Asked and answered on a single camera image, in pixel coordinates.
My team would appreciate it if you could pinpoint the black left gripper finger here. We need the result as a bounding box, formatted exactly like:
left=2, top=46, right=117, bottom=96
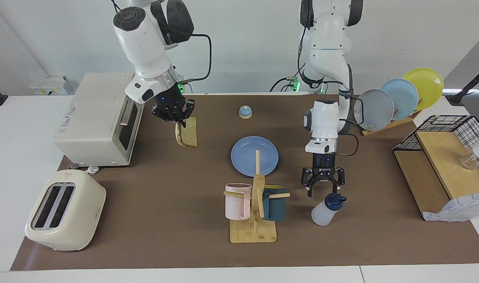
left=330, top=167, right=346, bottom=197
left=301, top=167, right=318, bottom=198

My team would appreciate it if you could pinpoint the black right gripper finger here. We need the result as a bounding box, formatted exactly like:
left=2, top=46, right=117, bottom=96
left=152, top=105, right=182, bottom=128
left=180, top=99, right=196, bottom=128

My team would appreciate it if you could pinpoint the bread slice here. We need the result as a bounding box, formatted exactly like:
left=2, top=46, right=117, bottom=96
left=175, top=116, right=198, bottom=148

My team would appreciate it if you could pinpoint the squeeze bottle with blue cap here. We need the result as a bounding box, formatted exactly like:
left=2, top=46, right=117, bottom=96
left=311, top=192, right=347, bottom=226

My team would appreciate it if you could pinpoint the wooden plate rack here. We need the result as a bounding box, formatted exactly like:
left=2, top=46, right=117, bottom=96
left=360, top=98, right=424, bottom=136

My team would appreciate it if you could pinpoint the grey plate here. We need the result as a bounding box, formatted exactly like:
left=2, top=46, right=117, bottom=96
left=358, top=89, right=395, bottom=131

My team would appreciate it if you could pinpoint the light blue plate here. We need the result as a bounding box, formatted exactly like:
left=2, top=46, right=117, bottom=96
left=380, top=78, right=419, bottom=121

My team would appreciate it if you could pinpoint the yellow plate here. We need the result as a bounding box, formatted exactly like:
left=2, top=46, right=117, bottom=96
left=403, top=68, right=444, bottom=111

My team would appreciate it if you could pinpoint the dark teal mug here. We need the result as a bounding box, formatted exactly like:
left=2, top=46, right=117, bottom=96
left=262, top=184, right=286, bottom=221

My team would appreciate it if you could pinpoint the white toaster oven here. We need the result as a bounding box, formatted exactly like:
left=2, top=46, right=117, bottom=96
left=53, top=72, right=145, bottom=167

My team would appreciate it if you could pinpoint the wooden shelf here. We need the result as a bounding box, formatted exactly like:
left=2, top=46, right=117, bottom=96
left=393, top=130, right=479, bottom=221

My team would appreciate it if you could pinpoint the pink mug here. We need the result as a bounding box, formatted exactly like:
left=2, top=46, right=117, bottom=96
left=225, top=183, right=253, bottom=221

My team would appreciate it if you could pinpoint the wooden mug tree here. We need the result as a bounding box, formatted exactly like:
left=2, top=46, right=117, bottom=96
left=224, top=150, right=291, bottom=243

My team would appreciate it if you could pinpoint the brown table mat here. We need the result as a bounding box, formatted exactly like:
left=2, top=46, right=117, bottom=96
left=10, top=94, right=479, bottom=271

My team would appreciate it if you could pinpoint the white patterned cloth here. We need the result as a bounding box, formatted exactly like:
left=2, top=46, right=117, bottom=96
left=423, top=192, right=479, bottom=223

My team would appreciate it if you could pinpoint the clear glass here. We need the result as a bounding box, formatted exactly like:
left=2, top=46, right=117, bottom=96
left=458, top=153, right=479, bottom=170

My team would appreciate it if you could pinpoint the cream toaster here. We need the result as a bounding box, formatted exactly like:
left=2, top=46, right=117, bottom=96
left=25, top=163, right=106, bottom=252

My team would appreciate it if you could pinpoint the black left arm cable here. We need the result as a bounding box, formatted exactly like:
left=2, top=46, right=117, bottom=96
left=337, top=88, right=366, bottom=157

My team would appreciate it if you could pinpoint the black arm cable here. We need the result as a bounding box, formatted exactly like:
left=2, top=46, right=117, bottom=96
left=337, top=88, right=366, bottom=157
left=178, top=33, right=212, bottom=85

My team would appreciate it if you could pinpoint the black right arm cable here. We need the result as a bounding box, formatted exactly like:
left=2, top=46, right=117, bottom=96
left=178, top=33, right=212, bottom=85

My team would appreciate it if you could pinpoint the white wall outlet box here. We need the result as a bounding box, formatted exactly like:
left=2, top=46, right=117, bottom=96
left=29, top=76, right=69, bottom=96

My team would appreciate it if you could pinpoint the black wire basket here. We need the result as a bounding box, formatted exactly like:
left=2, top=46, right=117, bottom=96
left=393, top=115, right=479, bottom=185

